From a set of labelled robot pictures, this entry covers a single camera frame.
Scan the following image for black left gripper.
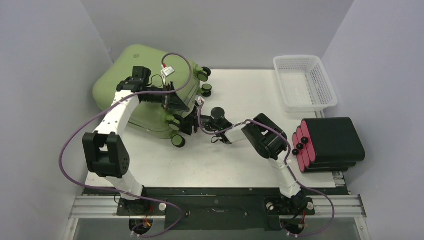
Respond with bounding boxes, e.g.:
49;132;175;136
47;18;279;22
141;82;189;112

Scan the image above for green hard-shell suitcase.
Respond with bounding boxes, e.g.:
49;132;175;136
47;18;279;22
92;44;212;148

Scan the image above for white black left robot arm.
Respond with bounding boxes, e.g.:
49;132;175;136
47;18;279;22
82;66;189;215

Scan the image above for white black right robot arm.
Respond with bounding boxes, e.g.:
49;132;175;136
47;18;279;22
175;107;304;214

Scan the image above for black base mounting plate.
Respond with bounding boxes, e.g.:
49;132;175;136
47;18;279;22
82;187;348;232

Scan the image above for white perforated plastic basket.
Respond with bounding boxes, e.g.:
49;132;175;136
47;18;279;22
273;55;338;113

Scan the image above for black and pink storage organizer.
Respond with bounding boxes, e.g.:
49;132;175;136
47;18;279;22
292;117;366;173

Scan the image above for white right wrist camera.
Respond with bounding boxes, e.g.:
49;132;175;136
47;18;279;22
195;96;205;106

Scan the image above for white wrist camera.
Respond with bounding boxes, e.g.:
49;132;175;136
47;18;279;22
160;66;175;79
195;96;205;106

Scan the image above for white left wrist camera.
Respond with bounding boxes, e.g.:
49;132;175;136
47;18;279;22
160;66;175;79

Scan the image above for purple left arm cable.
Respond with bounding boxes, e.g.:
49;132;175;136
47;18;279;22
58;52;194;239

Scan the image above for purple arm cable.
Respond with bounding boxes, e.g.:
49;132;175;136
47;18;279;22
197;99;336;239
58;52;194;239

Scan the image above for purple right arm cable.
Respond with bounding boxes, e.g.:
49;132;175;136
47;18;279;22
197;99;336;239

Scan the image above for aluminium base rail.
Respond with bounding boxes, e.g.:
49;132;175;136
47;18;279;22
69;195;366;219

